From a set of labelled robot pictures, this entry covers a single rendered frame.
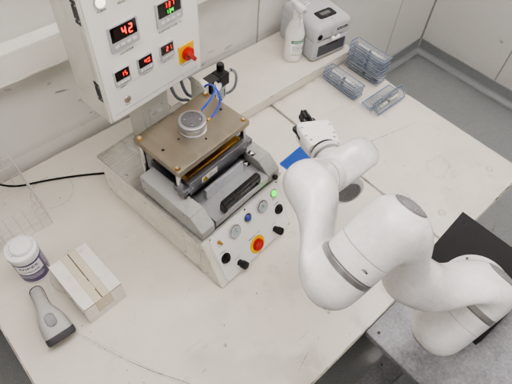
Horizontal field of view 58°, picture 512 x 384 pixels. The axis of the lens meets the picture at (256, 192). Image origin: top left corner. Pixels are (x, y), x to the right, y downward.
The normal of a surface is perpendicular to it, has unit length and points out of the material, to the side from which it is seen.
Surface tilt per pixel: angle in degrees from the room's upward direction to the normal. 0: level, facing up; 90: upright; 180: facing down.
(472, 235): 43
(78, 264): 1
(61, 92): 90
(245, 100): 0
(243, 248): 65
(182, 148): 0
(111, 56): 90
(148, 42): 90
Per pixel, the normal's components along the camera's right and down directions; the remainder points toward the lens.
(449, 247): -0.47, -0.07
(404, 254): 0.35, 0.64
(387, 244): -0.15, 0.23
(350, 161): 0.28, -0.34
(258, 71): 0.05, -0.59
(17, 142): 0.67, 0.61
